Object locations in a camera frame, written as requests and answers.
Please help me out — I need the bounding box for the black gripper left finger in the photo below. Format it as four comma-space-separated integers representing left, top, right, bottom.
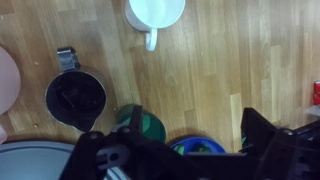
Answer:
59, 105, 188, 180

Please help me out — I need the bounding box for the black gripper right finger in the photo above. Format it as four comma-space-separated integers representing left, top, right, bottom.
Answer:
241, 107, 320, 180

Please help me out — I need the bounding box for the white mug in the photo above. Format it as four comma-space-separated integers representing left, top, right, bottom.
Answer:
124, 0, 187, 53

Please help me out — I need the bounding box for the small metal jug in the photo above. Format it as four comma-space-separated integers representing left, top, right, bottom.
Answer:
44, 46, 109, 133

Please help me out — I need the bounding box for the large pink mug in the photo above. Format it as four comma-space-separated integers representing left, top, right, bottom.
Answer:
0, 45, 22, 145

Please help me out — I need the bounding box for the green plastic cup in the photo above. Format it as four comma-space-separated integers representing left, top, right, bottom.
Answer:
114, 103, 167, 144

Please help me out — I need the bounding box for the red plastic piece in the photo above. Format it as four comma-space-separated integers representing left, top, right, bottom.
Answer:
312, 80, 320, 106

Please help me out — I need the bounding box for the blue plate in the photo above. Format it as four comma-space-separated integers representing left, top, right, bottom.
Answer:
168, 136, 227, 157

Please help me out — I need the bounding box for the round metal tray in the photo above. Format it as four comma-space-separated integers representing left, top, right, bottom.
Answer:
0, 140, 130, 180

